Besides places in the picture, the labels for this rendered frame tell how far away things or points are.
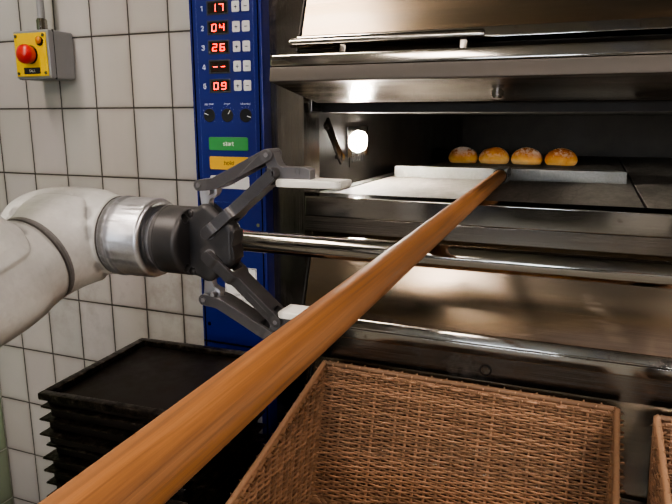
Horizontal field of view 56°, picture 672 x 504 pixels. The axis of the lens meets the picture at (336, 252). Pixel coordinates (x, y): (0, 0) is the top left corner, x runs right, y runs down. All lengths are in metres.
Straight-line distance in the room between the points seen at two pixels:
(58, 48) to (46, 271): 0.89
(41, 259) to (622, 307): 0.89
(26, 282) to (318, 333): 0.36
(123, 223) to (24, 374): 1.18
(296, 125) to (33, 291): 0.70
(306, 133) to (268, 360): 0.93
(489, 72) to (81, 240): 0.61
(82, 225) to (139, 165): 0.73
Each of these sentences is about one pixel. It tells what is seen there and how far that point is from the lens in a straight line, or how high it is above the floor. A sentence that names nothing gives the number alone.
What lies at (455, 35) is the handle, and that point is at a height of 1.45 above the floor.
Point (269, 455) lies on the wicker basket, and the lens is 1.12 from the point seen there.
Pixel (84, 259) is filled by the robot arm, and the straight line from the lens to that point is 0.73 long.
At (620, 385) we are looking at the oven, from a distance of 1.21.
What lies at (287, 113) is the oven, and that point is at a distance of 1.25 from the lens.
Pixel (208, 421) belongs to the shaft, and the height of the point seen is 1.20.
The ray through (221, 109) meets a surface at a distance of 1.29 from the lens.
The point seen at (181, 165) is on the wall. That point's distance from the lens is 1.38.
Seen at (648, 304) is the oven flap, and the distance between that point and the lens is 1.17.
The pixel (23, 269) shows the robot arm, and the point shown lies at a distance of 0.68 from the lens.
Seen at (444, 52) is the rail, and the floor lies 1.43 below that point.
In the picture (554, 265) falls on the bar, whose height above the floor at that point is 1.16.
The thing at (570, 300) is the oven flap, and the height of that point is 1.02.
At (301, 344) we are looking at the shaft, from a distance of 0.38.
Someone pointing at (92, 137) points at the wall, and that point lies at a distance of 1.53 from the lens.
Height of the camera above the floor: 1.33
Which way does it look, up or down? 12 degrees down
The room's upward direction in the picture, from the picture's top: straight up
